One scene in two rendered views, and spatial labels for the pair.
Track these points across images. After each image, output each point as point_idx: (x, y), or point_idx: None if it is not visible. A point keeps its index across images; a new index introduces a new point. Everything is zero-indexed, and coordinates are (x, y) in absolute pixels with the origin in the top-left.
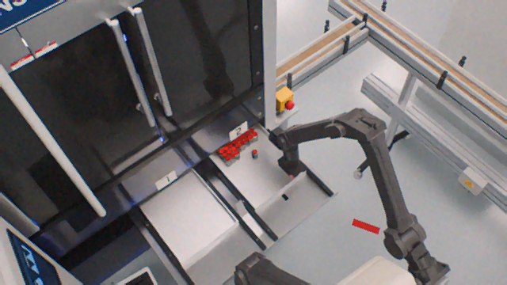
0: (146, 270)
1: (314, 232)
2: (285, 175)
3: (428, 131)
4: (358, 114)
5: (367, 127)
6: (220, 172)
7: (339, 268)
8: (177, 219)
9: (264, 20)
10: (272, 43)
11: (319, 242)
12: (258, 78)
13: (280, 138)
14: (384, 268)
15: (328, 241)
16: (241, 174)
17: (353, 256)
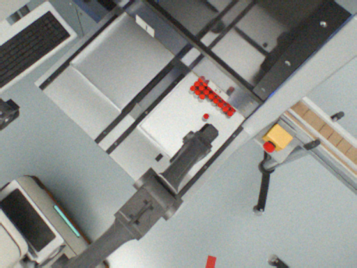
0: (72, 35)
1: (194, 213)
2: None
3: None
4: (160, 204)
5: (131, 213)
6: (177, 84)
7: (156, 243)
8: (119, 51)
9: (300, 72)
10: (293, 95)
11: (183, 219)
12: (261, 93)
13: (190, 132)
14: (1, 248)
15: (185, 229)
16: (180, 106)
17: (172, 258)
